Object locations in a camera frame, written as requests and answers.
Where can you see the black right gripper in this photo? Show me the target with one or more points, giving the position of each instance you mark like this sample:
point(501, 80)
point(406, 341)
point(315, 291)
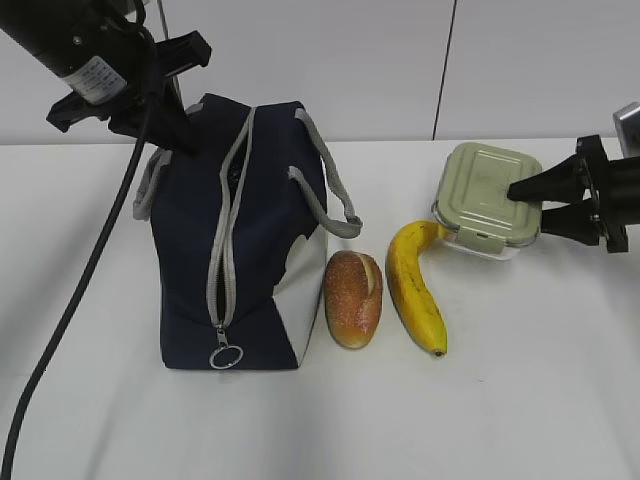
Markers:
point(614, 196)

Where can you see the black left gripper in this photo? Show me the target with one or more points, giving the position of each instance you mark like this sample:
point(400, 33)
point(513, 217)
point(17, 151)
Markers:
point(100, 91)

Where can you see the green lid food container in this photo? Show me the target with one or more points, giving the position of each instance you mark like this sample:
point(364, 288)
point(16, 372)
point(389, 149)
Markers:
point(472, 206)

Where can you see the navy blue lunch bag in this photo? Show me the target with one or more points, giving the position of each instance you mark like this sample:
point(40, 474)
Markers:
point(240, 229)

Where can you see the yellow banana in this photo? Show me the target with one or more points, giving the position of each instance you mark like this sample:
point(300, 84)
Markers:
point(412, 299)

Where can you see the brown bread roll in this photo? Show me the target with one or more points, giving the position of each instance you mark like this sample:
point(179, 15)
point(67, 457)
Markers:
point(353, 288)

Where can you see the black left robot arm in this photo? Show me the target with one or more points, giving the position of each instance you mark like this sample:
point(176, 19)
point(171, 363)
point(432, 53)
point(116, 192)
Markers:
point(64, 35)

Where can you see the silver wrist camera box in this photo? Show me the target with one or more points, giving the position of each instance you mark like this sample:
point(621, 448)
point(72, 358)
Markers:
point(627, 125)

